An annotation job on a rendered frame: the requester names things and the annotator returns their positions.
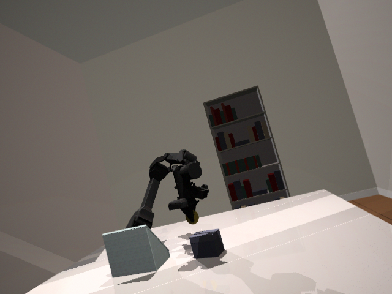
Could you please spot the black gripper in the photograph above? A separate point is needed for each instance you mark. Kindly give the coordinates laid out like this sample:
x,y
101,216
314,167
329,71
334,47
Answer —
x,y
185,204

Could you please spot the gold coin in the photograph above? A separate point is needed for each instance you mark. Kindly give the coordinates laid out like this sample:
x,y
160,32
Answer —
x,y
196,218

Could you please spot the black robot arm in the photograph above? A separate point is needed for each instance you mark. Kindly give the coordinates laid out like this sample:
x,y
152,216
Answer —
x,y
190,170

